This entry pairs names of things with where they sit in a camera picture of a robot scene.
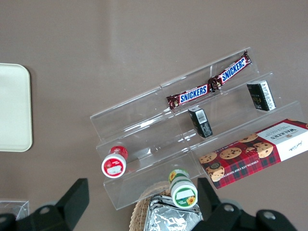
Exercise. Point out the red lid yogurt cup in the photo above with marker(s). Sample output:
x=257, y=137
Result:
x=114, y=166

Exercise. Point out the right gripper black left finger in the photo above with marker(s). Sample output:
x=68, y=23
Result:
x=69, y=202

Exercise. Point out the oval tan wicker basket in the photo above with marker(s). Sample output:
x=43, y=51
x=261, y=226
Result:
x=138, y=214

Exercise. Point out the beige rectangular tray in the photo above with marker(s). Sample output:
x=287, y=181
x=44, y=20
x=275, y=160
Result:
x=14, y=108

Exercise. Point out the small black carton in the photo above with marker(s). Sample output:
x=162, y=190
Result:
x=262, y=96
x=202, y=122

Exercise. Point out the silver foil packet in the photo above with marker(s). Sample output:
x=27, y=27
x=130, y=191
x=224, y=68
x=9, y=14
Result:
x=168, y=219

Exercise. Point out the clear acrylic bottle rack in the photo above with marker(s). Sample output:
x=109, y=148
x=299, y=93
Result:
x=14, y=207

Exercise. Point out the green lid yogurt cup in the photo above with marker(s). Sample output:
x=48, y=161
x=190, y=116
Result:
x=184, y=195

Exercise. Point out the Snickers chocolate bar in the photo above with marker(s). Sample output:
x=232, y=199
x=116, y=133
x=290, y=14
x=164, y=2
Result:
x=192, y=95
x=232, y=71

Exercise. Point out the red tartan cookie box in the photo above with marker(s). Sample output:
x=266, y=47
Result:
x=252, y=154

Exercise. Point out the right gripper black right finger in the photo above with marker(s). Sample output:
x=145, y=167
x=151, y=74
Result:
x=209, y=195

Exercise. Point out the clear acrylic step display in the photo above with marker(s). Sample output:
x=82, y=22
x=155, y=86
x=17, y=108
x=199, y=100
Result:
x=149, y=125

